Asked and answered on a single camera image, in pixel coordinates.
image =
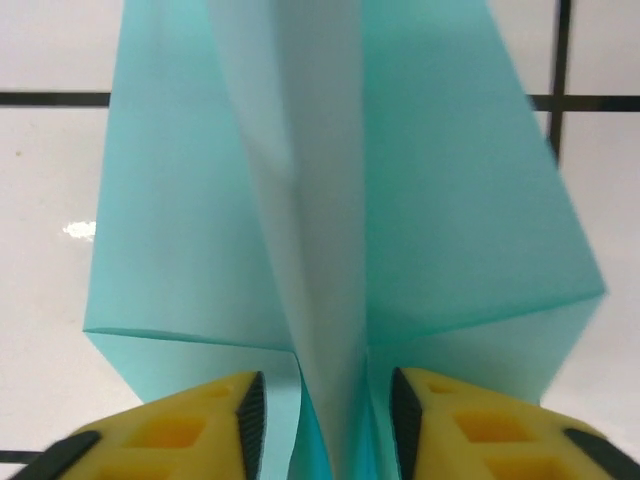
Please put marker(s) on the light blue cloth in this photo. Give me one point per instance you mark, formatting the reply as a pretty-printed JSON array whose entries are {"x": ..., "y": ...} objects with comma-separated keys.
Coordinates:
[{"x": 440, "y": 200}]

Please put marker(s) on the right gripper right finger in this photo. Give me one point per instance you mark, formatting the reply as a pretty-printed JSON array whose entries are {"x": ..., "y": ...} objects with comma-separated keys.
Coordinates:
[{"x": 500, "y": 440}]

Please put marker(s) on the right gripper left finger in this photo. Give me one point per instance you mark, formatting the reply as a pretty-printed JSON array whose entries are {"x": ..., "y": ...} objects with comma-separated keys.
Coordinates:
[{"x": 175, "y": 440}]

